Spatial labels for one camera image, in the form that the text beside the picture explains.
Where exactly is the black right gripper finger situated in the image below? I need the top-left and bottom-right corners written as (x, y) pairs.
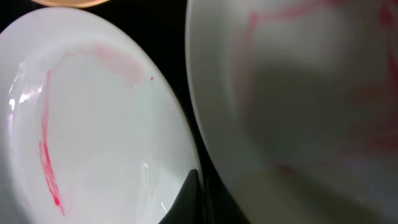
top-left (159, 169), bottom-right (202, 224)

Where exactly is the light green plate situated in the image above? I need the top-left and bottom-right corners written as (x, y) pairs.
top-left (186, 0), bottom-right (397, 223)
top-left (1, 7), bottom-right (203, 223)

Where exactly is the round black tray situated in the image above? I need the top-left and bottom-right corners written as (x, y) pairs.
top-left (0, 0), bottom-right (249, 224)

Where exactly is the yellow plate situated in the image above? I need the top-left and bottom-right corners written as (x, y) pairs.
top-left (31, 0), bottom-right (109, 8)

